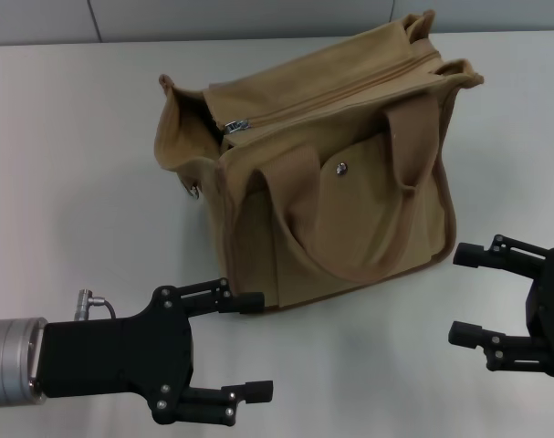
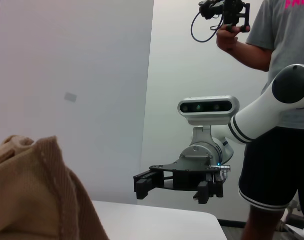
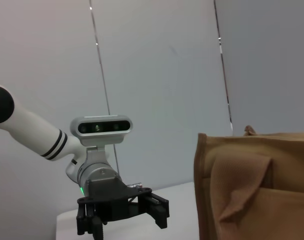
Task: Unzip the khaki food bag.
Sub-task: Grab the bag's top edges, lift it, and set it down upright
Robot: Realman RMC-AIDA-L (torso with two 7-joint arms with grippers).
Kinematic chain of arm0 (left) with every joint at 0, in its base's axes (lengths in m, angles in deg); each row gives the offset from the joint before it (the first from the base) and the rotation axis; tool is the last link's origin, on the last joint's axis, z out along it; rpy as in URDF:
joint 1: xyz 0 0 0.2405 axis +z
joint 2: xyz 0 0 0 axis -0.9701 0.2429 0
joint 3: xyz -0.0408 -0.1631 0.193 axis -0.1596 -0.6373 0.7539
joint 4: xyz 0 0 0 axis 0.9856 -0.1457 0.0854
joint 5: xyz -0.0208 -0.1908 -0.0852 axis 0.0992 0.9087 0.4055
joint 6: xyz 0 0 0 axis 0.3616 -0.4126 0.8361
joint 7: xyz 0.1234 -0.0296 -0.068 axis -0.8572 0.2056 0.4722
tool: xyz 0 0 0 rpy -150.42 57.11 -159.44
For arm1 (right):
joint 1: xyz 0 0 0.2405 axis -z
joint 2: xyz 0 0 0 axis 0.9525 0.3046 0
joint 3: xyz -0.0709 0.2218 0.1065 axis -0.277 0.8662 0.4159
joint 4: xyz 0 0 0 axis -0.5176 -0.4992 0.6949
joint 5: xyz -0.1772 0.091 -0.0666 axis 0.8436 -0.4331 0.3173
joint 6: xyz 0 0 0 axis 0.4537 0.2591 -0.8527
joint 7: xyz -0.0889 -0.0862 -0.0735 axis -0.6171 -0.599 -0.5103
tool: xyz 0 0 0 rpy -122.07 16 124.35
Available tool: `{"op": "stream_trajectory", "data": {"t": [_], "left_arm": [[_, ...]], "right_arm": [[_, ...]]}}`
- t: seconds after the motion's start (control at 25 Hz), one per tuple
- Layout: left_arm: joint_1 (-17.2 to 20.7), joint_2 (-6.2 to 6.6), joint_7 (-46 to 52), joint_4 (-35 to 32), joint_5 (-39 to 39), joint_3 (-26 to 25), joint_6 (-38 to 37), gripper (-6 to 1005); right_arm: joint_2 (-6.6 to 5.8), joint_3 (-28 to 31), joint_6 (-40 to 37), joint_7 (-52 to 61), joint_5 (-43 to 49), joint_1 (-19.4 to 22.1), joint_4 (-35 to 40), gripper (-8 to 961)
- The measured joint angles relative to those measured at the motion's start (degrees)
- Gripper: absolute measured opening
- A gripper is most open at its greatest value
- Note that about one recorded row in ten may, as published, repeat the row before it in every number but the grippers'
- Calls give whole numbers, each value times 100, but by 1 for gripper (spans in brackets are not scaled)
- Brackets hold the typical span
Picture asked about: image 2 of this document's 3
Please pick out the person's bare forearm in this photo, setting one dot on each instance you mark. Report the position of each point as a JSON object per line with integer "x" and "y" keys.
{"x": 254, "y": 56}

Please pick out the black shorts with white stripes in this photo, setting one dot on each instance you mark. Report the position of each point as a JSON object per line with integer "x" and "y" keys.
{"x": 267, "y": 170}

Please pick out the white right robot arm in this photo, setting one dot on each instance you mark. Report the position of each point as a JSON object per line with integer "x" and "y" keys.
{"x": 262, "y": 112}

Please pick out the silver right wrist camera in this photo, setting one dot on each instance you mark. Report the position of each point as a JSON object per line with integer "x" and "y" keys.
{"x": 206, "y": 107}

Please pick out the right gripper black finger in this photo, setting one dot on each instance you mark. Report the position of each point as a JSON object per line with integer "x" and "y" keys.
{"x": 203, "y": 192}
{"x": 144, "y": 186}

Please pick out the person's bare hand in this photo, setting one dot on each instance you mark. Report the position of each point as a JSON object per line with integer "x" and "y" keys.
{"x": 225, "y": 37}

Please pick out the white office chair base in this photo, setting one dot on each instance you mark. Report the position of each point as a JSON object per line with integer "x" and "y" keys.
{"x": 294, "y": 225}

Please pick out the gray t-shirt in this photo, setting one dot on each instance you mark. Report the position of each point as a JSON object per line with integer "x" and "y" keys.
{"x": 287, "y": 37}

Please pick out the khaki canvas food bag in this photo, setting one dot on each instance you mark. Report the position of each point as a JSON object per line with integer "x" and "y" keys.
{"x": 29, "y": 195}

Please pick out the person's bare leg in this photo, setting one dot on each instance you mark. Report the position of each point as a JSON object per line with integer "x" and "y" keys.
{"x": 262, "y": 225}

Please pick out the black handheld camera rig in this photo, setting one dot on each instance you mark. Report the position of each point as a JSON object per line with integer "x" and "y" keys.
{"x": 232, "y": 11}

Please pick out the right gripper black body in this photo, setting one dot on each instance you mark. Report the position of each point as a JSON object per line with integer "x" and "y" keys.
{"x": 185, "y": 178}

